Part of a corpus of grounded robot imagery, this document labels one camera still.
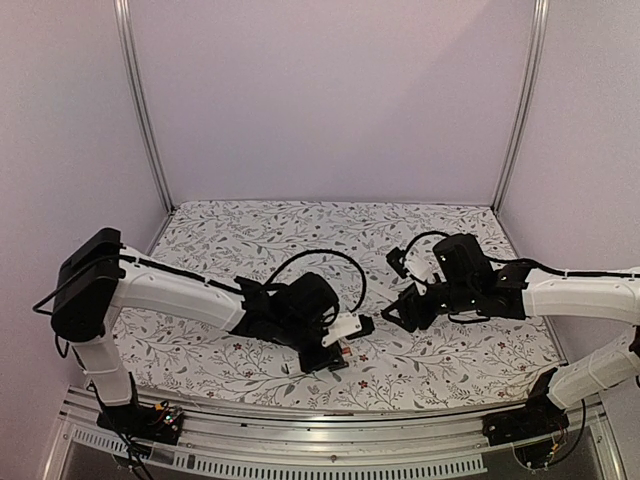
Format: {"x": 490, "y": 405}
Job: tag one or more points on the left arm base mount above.
{"x": 161, "y": 423}

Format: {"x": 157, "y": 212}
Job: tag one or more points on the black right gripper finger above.
{"x": 407, "y": 296}
{"x": 399, "y": 314}

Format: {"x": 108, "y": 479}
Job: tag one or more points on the white remote control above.
{"x": 291, "y": 368}

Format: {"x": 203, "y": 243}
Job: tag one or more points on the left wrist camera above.
{"x": 348, "y": 326}

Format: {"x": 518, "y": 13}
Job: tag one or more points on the floral patterned table mat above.
{"x": 446, "y": 366}

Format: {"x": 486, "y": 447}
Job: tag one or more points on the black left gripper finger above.
{"x": 313, "y": 364}
{"x": 337, "y": 360}

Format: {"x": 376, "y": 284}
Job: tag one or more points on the aluminium post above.
{"x": 124, "y": 24}
{"x": 531, "y": 71}

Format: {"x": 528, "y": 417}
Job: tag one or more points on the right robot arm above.
{"x": 470, "y": 281}

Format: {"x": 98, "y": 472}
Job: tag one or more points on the left aluminium post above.
{"x": 124, "y": 24}

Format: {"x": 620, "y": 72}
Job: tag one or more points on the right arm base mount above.
{"x": 537, "y": 417}

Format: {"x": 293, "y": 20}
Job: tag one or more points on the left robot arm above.
{"x": 104, "y": 276}

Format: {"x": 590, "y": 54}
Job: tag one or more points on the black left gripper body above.
{"x": 333, "y": 353}

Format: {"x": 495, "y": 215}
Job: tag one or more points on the right aluminium post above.
{"x": 531, "y": 71}

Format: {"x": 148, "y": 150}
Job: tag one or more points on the aluminium front rail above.
{"x": 227, "y": 440}

